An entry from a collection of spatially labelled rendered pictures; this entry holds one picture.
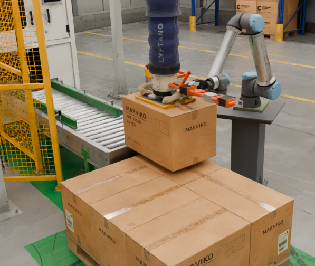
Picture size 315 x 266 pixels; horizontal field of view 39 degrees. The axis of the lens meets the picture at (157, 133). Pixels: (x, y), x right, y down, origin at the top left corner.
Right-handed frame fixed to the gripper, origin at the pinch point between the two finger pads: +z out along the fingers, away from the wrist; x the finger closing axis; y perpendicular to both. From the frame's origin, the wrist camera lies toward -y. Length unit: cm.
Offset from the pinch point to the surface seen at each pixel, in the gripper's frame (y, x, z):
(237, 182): -36, -59, -9
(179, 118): -4.8, -15.5, 14.1
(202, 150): -5.0, -44.9, -7.1
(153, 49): 25.3, 24.7, 10.0
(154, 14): 22, 48, 11
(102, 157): 64, -61, 35
